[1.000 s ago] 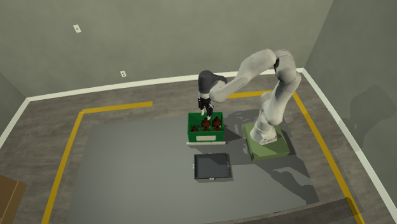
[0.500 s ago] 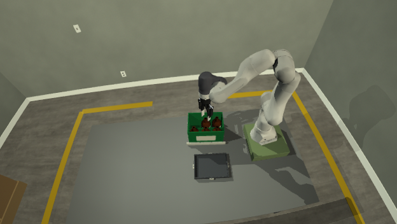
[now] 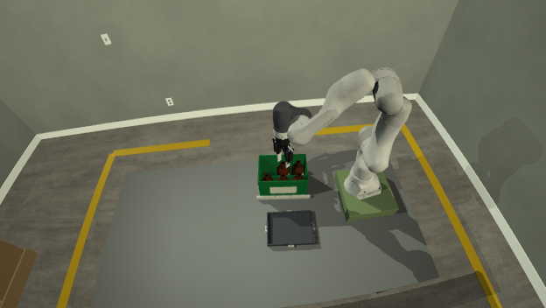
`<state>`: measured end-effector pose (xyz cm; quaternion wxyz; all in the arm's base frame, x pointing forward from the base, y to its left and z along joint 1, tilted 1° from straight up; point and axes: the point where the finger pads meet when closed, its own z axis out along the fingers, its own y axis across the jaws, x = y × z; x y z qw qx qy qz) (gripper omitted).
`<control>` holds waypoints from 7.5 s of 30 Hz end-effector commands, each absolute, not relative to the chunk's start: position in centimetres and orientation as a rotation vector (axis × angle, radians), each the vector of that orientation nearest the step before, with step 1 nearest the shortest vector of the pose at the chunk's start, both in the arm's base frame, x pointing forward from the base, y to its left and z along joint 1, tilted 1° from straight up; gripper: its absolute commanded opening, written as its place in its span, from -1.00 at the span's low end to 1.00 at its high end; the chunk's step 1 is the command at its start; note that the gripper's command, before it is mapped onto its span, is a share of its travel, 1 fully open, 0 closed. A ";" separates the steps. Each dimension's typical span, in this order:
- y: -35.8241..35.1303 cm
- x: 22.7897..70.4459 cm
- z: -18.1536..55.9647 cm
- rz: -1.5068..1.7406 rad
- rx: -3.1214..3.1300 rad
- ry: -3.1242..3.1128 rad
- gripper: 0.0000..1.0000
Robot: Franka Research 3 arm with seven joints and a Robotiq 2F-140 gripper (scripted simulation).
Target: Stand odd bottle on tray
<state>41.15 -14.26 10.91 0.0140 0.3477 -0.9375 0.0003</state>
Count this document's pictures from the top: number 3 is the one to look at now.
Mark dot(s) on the green bottle crate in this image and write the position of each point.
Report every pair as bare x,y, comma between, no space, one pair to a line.
268,164

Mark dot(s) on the brown glass bottle with white label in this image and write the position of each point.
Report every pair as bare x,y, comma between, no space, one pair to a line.
281,169

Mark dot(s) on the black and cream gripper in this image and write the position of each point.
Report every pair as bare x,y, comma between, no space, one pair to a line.
288,151

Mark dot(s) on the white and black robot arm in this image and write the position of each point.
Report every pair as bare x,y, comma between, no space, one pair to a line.
291,122

